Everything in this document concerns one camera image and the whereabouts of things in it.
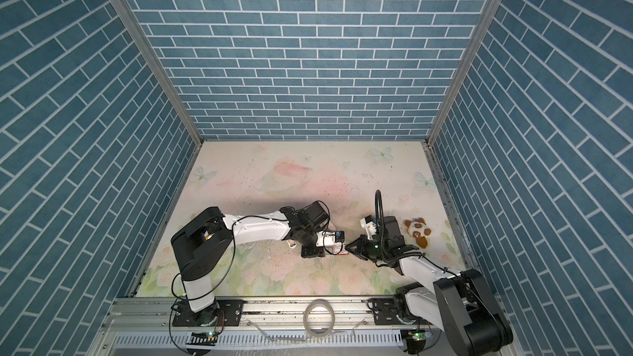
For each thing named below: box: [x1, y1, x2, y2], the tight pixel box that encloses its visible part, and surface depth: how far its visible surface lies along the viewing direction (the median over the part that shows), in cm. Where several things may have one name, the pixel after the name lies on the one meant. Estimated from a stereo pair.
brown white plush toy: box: [403, 216, 432, 249], surface depth 91 cm
